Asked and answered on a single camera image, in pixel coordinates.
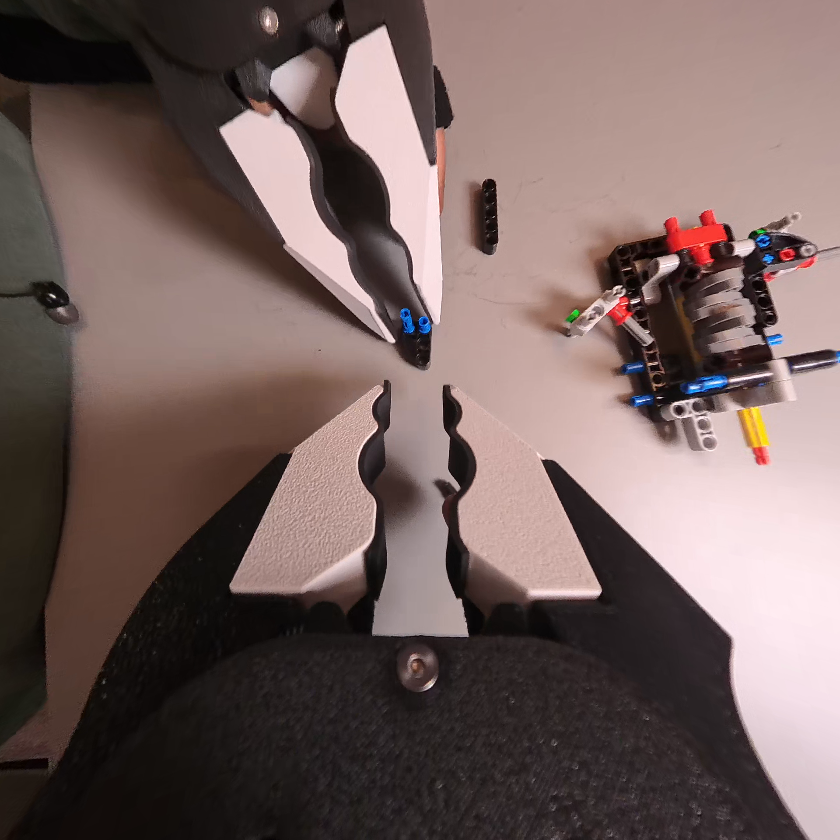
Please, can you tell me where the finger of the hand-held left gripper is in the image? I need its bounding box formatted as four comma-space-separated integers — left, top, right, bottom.
218, 107, 396, 345
333, 24, 445, 327

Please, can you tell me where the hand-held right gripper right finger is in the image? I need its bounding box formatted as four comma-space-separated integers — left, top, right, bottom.
443, 384, 603, 630

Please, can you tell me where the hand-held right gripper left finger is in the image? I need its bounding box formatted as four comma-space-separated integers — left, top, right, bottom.
228, 381, 393, 630

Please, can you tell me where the dark grey triangular lego liftarm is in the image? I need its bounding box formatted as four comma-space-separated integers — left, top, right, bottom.
395, 308, 435, 370

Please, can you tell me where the lego chassis assembly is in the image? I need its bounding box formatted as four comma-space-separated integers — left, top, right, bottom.
563, 210, 840, 467

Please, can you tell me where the black five-hole lego beam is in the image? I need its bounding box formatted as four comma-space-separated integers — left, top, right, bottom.
481, 178, 501, 256

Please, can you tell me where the black cord with round end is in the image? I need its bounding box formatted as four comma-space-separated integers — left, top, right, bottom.
0, 281, 81, 326

